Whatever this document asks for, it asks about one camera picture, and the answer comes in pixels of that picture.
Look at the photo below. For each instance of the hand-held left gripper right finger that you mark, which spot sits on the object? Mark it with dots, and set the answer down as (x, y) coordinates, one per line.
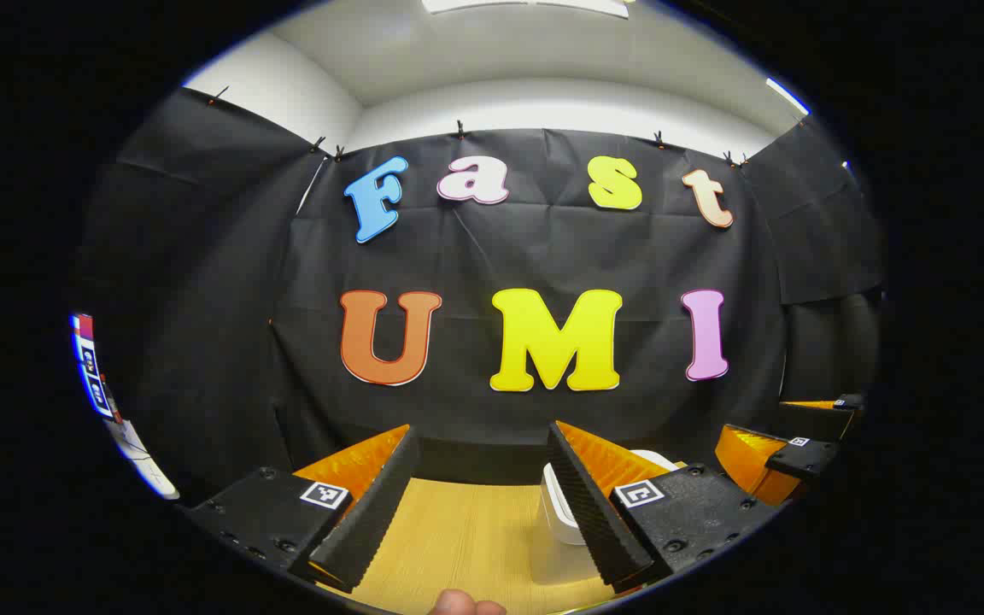
(594, 521)

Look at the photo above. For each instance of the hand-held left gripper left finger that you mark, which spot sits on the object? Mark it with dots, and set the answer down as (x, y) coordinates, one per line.
(372, 512)

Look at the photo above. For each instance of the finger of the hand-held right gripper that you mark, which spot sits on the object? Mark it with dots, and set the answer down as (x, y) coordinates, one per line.
(817, 420)
(799, 459)

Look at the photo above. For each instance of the white desktop garbage bin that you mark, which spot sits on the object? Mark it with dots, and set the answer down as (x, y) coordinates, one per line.
(556, 512)

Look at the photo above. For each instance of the white side table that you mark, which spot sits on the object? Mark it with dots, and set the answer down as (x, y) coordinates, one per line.
(146, 470)

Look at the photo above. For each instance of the black backdrop cloth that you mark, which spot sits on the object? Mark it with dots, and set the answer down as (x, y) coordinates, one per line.
(492, 248)

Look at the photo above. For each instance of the bright computer screen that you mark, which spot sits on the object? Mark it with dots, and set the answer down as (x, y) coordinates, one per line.
(90, 363)

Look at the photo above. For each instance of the small ceiling light panel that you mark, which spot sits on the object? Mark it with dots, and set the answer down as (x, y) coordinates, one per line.
(787, 94)

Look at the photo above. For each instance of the long ceiling light panel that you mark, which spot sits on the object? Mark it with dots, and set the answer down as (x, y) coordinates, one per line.
(475, 5)

